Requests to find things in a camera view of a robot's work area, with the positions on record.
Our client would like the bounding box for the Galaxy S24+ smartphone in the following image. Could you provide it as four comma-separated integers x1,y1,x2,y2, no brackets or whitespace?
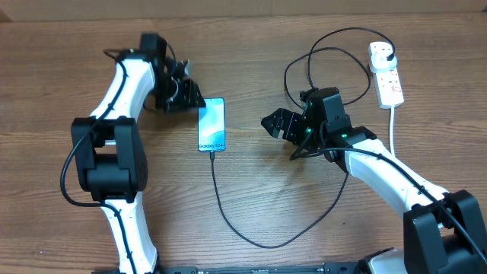
198,97,226,152

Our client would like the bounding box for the black USB charging cable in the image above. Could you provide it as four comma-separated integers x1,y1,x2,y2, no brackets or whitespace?
208,27,396,250

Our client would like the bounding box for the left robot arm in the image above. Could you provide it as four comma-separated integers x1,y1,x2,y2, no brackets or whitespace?
60,33,205,273

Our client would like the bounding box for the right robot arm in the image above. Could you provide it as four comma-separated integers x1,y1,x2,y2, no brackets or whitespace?
261,88,486,274

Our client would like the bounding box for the white charger plug adapter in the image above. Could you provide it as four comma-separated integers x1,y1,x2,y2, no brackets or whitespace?
370,53,397,74

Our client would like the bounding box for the white power strip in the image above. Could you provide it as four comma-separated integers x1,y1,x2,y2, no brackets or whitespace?
368,41,405,110

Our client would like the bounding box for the white power strip cord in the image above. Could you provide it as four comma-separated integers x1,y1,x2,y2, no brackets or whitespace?
388,107,396,157

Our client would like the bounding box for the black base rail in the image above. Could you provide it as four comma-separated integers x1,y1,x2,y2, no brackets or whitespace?
91,261,366,274

